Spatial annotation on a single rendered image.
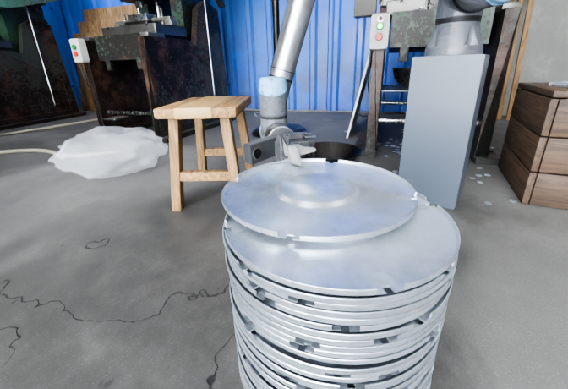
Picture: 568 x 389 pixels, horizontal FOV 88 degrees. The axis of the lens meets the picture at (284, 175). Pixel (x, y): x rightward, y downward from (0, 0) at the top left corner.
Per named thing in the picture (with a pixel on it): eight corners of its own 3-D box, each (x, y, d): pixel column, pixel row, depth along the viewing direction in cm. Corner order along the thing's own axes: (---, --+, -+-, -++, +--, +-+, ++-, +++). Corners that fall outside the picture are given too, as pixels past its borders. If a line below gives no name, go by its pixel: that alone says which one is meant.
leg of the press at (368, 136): (375, 157, 144) (395, -66, 113) (352, 156, 148) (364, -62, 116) (379, 123, 226) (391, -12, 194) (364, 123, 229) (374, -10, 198)
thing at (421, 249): (529, 271, 28) (532, 264, 28) (223, 322, 23) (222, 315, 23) (381, 172, 55) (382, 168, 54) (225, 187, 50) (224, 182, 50)
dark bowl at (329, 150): (358, 178, 119) (359, 161, 117) (288, 172, 128) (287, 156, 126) (363, 156, 146) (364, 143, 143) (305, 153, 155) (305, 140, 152)
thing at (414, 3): (497, 7, 123) (500, -10, 121) (385, 15, 137) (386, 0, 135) (477, 17, 150) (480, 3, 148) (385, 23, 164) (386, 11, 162)
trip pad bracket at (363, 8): (374, 43, 133) (377, -7, 126) (352, 44, 136) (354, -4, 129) (374, 44, 138) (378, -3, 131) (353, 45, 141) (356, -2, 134)
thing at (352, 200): (430, 263, 28) (431, 256, 28) (180, 222, 37) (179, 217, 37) (410, 168, 54) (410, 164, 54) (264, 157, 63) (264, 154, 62)
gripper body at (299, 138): (316, 134, 64) (301, 125, 75) (278, 138, 62) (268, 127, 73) (316, 167, 67) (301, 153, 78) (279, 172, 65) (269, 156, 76)
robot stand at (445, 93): (454, 210, 91) (485, 53, 75) (395, 196, 101) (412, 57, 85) (462, 190, 104) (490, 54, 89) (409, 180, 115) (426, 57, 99)
